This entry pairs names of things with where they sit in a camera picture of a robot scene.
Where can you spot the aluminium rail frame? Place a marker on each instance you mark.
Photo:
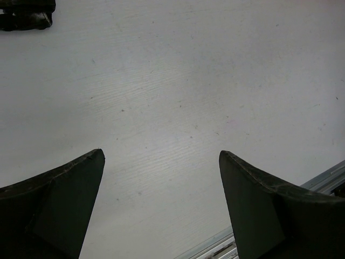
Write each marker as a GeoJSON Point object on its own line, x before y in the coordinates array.
{"type": "Point", "coordinates": [222, 245]}

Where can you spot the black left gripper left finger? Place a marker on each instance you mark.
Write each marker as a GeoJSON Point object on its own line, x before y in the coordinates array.
{"type": "Point", "coordinates": [47, 216]}

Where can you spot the black camo folded trousers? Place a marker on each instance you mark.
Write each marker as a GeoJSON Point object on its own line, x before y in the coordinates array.
{"type": "Point", "coordinates": [26, 15]}

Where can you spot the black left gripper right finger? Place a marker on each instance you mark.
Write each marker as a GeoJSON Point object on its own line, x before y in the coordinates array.
{"type": "Point", "coordinates": [273, 218]}

